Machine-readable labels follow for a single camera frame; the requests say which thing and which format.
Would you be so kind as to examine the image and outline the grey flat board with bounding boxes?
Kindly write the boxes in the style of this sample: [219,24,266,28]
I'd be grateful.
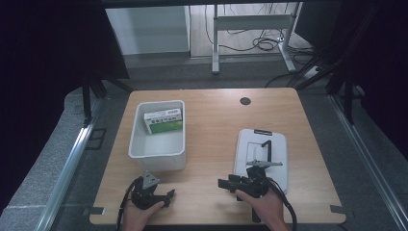
[233,128,289,193]

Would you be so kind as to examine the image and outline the person's right hand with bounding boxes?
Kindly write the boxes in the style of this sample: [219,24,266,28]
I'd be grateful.
[235,188,292,231]

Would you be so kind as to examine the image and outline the silver metal rail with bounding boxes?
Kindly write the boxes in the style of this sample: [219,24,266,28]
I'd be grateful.
[328,94,408,229]
[34,97,104,231]

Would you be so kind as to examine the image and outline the white metal desk frame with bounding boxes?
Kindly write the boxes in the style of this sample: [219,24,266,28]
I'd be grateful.
[211,2,304,75]

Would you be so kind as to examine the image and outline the white power strip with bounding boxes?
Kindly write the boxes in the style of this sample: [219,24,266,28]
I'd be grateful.
[301,64,322,81]

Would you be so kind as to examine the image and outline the black tripod stand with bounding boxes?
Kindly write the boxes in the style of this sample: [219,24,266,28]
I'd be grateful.
[81,72,135,127]

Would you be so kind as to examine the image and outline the white plastic bin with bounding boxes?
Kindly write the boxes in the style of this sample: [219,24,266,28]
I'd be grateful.
[128,99,188,172]

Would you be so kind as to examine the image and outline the green and white box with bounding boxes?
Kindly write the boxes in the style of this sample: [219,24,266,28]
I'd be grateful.
[142,107,184,135]

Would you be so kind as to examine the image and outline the dark curtain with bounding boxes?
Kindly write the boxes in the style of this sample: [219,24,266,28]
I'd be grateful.
[294,0,408,162]
[0,0,130,213]

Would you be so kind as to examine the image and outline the black floor cables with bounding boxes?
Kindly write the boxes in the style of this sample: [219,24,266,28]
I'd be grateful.
[205,3,317,65]

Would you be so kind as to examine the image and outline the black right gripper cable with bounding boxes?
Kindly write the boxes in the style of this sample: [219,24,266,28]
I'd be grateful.
[265,175,298,231]

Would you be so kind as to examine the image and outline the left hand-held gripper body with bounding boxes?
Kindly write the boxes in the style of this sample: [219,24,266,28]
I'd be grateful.
[130,170,166,211]

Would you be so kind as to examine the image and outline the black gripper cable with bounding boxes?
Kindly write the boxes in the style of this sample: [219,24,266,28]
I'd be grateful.
[115,176,142,231]
[265,175,298,231]

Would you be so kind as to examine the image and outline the black metal stand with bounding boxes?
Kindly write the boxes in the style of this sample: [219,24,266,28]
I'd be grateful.
[293,3,379,126]

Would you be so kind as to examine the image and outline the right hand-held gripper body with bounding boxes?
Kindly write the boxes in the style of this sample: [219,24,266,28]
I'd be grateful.
[236,158,285,198]

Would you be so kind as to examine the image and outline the black upright bracket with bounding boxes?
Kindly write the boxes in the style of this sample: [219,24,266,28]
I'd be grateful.
[261,140,273,162]

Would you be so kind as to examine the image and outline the grey table corner bracket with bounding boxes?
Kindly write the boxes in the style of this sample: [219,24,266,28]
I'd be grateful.
[330,204,355,219]

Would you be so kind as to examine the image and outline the white cabinet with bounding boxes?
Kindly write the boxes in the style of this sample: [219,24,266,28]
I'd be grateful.
[105,5,191,56]

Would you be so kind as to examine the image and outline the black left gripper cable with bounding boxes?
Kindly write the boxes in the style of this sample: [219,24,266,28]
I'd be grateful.
[115,176,142,231]

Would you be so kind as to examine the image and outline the person's left hand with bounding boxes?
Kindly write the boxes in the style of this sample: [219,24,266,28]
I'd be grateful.
[121,199,166,231]

